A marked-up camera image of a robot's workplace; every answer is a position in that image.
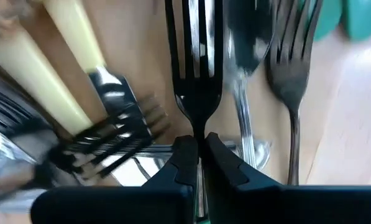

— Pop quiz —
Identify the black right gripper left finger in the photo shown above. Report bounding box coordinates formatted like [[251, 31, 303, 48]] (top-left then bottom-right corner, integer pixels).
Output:
[[30, 134, 199, 224]]

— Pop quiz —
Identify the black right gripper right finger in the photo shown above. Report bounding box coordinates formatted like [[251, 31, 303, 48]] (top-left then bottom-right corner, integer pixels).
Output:
[[203, 131, 371, 224]]

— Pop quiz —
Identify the silver spoon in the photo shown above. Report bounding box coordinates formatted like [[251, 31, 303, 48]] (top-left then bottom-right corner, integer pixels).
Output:
[[223, 0, 275, 171]]

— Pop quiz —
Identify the cream handled knife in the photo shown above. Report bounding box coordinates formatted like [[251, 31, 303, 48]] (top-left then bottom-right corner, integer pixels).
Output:
[[0, 24, 95, 137], [41, 0, 153, 147]]

